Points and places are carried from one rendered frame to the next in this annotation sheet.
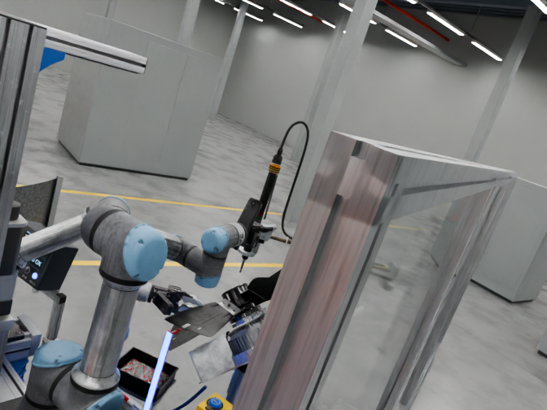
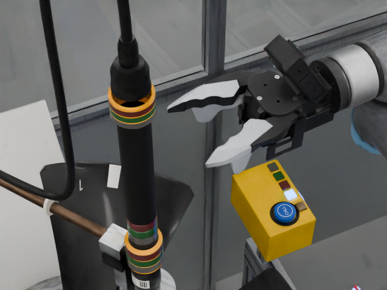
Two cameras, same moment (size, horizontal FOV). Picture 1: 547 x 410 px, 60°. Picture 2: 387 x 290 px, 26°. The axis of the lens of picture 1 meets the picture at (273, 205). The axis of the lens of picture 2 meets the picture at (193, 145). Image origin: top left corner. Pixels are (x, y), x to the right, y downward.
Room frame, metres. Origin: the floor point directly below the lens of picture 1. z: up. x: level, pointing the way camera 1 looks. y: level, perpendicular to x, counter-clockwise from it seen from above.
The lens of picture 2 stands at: (2.11, 0.42, 2.35)
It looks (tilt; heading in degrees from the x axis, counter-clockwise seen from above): 50 degrees down; 220
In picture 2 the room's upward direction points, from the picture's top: straight up
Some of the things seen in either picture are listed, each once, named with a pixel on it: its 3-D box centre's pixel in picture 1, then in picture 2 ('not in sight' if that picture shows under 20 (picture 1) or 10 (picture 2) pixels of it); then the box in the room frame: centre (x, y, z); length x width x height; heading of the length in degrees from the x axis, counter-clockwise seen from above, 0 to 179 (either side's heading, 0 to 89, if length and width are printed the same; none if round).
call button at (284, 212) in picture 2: (215, 403); (284, 212); (1.31, -0.03, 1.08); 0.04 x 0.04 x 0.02
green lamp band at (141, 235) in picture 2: not in sight; (142, 222); (1.74, 0.04, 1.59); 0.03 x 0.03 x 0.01
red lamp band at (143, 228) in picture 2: not in sight; (141, 216); (1.74, 0.04, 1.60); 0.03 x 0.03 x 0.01
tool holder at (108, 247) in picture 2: (252, 242); (139, 270); (1.74, 0.03, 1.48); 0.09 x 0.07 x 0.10; 99
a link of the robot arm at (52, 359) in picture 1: (57, 369); not in sight; (1.06, 0.40, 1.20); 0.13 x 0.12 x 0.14; 64
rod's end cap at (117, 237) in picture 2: not in sight; (120, 241); (1.75, 0.01, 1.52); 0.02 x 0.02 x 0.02; 9
